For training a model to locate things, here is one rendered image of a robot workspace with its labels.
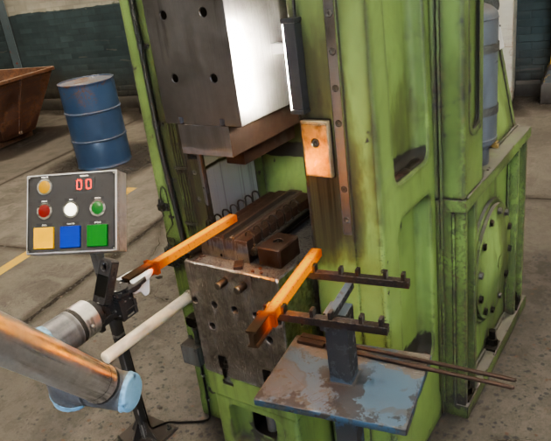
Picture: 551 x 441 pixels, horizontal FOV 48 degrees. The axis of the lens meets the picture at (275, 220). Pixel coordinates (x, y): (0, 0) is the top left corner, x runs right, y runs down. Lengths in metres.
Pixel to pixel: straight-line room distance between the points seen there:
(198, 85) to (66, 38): 8.19
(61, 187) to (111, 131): 4.34
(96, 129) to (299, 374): 5.10
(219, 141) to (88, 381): 0.83
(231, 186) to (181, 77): 0.55
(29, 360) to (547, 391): 2.20
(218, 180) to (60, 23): 7.95
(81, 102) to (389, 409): 5.36
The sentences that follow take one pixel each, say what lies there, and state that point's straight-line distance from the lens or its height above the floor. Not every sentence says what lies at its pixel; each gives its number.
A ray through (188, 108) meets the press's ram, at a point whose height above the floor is 1.41.
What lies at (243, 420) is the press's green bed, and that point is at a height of 0.23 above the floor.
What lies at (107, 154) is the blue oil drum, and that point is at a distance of 6.61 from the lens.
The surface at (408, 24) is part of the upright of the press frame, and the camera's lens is 2.03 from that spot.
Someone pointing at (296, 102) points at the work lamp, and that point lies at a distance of 1.78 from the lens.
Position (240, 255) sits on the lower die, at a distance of 1.98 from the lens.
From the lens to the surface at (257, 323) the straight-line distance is 1.41.
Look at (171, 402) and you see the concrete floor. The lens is 2.97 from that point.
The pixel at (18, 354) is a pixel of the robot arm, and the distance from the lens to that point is 1.20.
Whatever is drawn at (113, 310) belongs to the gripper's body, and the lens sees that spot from 1.60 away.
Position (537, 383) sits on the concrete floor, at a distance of 2.93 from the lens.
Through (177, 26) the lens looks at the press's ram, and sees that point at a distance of 1.85.
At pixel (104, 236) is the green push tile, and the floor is 1.01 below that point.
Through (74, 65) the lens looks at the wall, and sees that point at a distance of 10.01.
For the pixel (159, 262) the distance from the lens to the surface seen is 1.69.
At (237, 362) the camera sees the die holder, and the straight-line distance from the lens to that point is 2.16.
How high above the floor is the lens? 1.80
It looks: 23 degrees down
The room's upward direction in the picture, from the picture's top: 8 degrees counter-clockwise
